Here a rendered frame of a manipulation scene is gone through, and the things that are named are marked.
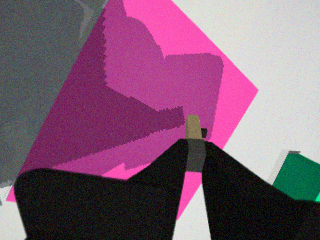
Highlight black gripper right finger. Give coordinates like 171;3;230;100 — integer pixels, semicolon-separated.
202;141;320;240

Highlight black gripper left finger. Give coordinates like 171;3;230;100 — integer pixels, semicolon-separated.
14;138;189;240

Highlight green block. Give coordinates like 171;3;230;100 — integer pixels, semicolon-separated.
273;154;320;201

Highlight pink square marked zone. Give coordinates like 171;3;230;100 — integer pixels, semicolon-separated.
16;0;258;180

